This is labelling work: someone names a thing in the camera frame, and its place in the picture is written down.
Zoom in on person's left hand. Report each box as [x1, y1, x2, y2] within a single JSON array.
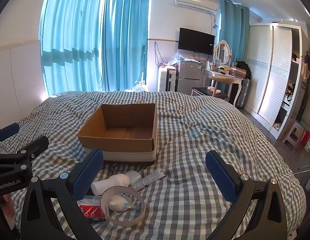
[[0, 193, 16, 218]]

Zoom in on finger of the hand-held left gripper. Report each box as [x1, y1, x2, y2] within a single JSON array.
[[0, 135, 49, 178], [0, 123, 20, 146]]

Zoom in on white sliding wardrobe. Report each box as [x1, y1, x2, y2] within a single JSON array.
[[245, 23, 302, 139]]

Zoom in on wide blue curtain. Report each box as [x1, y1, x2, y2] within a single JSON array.
[[40, 0, 107, 97]]

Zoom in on black television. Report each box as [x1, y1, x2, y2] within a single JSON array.
[[178, 27, 215, 55]]

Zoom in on clear plastic bag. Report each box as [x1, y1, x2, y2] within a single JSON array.
[[167, 51, 186, 67], [125, 80, 148, 92]]

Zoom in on dark checked suitcase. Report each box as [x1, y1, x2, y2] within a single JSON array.
[[236, 78, 252, 108]]

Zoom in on wooden chair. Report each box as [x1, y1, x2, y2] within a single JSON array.
[[191, 76, 234, 102]]

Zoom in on white air conditioner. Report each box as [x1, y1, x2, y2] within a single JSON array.
[[174, 0, 219, 13]]

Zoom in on checked blanket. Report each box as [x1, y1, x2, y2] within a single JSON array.
[[0, 91, 307, 240]]

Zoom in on dark wall cable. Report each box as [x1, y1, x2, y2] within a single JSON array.
[[154, 42, 163, 66]]

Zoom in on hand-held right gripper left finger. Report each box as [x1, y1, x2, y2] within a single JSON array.
[[20, 148, 104, 240]]

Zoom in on small white bottle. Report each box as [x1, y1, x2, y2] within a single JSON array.
[[107, 194, 137, 210]]

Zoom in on hanging clothes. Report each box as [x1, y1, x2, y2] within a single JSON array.
[[301, 51, 310, 79]]

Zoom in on white printed tube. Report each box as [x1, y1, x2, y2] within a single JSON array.
[[130, 169, 166, 190]]

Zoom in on white tape ring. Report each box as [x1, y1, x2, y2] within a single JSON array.
[[100, 185, 146, 226]]

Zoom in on white earbuds case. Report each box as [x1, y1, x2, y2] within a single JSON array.
[[124, 170, 142, 187]]

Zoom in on white suitcase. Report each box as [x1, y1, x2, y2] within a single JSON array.
[[157, 67, 177, 92]]

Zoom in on pink plastic stool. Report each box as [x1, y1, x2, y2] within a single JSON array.
[[282, 122, 305, 153]]

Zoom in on grey mini fridge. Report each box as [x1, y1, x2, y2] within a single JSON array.
[[177, 60, 203, 96]]

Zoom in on white dressing table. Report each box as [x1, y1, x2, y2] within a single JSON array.
[[204, 69, 243, 107]]

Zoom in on narrow blue curtain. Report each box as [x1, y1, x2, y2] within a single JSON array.
[[101, 0, 149, 92]]

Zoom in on black bag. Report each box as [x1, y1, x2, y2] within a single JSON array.
[[236, 61, 252, 79]]

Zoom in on white roll-on bottle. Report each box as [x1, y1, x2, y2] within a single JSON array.
[[91, 174, 130, 195]]

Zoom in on red container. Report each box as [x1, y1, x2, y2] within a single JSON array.
[[300, 130, 310, 145]]

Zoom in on red floss pick packet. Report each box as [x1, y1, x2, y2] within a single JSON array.
[[77, 195, 107, 223]]

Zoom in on teal curtain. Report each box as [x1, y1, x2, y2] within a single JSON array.
[[219, 0, 250, 67]]

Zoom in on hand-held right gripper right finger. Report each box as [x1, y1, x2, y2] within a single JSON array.
[[205, 150, 288, 240]]

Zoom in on oval white mirror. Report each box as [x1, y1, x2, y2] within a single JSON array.
[[214, 40, 231, 65]]

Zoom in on brown cardboard box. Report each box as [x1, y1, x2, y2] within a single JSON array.
[[77, 103, 158, 165]]

